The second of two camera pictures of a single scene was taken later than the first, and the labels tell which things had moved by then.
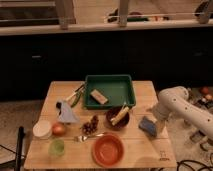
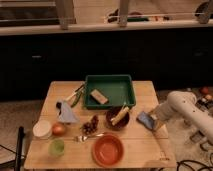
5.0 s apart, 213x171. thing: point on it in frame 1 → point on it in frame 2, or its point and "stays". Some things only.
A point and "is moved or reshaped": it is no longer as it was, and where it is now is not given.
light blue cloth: [66, 114] stays
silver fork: [83, 137] stays
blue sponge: [148, 127] is moved or reshaped
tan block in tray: [100, 97] stays
